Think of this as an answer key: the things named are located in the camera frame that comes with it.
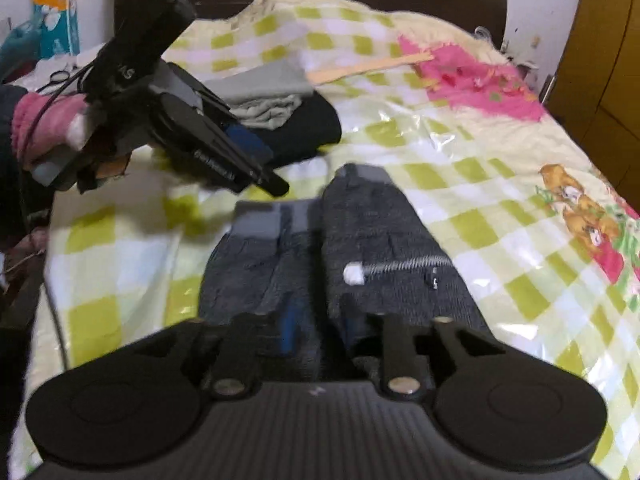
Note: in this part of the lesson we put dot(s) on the folded grey cloth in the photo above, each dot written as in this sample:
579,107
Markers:
265,92

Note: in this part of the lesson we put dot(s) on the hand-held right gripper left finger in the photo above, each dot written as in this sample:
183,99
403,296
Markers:
288,331

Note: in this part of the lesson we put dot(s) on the dark grey pants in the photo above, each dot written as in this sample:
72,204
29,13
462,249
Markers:
380,245

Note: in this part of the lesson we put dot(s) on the yellow wooden wardrobe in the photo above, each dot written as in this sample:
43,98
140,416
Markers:
600,60

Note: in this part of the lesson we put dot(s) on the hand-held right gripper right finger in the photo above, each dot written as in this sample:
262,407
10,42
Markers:
351,327

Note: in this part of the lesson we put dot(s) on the teal cloth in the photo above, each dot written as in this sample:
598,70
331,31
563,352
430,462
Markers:
17,42

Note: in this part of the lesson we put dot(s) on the folded black cloth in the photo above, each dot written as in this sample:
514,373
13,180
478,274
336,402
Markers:
305,130

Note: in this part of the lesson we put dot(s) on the black scissors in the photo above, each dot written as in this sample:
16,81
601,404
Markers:
54,79

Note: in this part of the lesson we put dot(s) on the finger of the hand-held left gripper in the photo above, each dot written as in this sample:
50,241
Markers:
247,144
220,170

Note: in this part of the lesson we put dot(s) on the green checked printed blanket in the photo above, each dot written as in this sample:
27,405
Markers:
480,160

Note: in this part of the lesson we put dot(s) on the wooden stick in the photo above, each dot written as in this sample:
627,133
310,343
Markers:
367,67

